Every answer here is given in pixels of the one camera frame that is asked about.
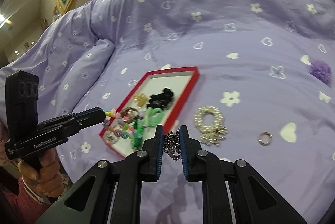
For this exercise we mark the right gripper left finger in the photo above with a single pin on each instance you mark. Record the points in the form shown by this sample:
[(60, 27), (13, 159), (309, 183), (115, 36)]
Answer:
[(111, 192)]

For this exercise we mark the black hair scrunchie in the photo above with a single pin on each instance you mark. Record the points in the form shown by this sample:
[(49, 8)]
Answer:
[(162, 101)]

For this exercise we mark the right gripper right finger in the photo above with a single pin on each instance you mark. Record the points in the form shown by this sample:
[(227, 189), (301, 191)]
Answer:
[(233, 192)]

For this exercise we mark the purple flower hair scrunchie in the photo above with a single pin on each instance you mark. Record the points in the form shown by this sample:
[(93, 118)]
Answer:
[(322, 71)]

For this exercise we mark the red sleeve left forearm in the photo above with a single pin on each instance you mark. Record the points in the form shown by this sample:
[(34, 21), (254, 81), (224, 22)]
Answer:
[(21, 208)]

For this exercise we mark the yellow hair claw clip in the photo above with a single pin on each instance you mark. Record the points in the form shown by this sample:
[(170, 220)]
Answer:
[(140, 100)]

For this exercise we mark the left hand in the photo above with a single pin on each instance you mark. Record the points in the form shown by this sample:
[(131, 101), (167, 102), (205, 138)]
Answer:
[(48, 180)]

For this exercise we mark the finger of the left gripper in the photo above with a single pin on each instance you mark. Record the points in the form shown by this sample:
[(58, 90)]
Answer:
[(93, 116), (72, 127)]

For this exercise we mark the red jewelry tray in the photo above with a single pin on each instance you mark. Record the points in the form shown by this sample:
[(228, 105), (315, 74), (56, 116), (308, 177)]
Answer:
[(127, 127)]

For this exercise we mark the purple floral duvet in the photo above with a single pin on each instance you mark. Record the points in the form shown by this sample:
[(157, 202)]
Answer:
[(253, 57)]

